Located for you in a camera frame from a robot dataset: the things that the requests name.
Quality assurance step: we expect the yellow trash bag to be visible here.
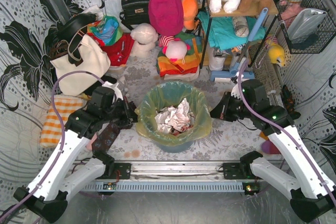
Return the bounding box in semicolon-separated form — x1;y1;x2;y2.
136;81;212;147

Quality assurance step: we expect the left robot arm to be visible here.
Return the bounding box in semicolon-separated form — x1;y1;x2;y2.
14;82;137;223

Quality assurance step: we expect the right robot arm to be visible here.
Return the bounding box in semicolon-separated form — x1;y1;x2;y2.
210;79;335;222

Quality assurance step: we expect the teal trash bin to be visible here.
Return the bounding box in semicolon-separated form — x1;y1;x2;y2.
149;132;205;153

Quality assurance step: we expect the cream canvas tote bag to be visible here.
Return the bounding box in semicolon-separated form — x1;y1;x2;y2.
51;35;111;96

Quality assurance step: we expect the magenta felt bag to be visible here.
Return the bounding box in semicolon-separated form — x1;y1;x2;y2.
149;0;183;36

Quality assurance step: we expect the dark floral necktie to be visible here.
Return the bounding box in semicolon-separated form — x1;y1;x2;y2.
92;122;120;156

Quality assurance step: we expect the blue lint roller mop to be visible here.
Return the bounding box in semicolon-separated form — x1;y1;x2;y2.
210;7;268;83

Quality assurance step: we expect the purple orange sock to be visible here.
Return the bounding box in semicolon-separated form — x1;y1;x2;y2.
259;132;281;155

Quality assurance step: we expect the beige chenille duster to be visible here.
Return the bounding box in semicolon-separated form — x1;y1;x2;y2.
251;46;281;95

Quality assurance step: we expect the red cloth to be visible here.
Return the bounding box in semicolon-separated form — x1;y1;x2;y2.
92;33;134;67

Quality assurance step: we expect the rainbow striped cloth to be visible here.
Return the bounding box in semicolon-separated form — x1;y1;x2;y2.
156;32;203;77

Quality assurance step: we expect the yellow plush duck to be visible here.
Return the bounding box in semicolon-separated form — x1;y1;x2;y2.
265;36;285;67

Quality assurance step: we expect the cream plush sheep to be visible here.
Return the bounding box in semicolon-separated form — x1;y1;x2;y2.
130;23;159;58

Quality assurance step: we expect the orange checkered towel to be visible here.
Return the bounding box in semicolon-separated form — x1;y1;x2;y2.
39;94;86;148

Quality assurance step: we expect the pink striped plush doll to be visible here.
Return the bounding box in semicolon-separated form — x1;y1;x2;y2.
159;36;191;62

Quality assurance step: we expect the teal folded cloth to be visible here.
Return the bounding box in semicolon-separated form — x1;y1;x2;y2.
197;12;266;50

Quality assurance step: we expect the colorful printed scarf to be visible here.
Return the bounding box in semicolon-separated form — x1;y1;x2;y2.
87;16;123;47

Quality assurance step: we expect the black leather handbag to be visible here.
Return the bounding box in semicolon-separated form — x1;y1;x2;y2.
119;0;150;30

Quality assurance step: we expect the black hat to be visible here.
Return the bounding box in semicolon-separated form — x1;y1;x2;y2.
57;13;97;42

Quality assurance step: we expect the silver foil pouch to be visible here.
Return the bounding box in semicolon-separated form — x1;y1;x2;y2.
287;8;328;40

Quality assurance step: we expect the orange plush toy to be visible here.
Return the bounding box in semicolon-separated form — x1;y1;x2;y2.
181;0;198;30

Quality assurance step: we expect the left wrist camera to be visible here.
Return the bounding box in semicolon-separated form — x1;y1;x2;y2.
102;81;123;100

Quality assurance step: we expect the aluminium rail base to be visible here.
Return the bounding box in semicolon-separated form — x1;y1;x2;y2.
39;159;321;196

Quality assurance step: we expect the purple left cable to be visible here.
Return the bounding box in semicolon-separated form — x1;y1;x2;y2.
0;70;111;224

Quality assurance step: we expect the black wire basket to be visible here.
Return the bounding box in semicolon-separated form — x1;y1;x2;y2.
274;0;335;54

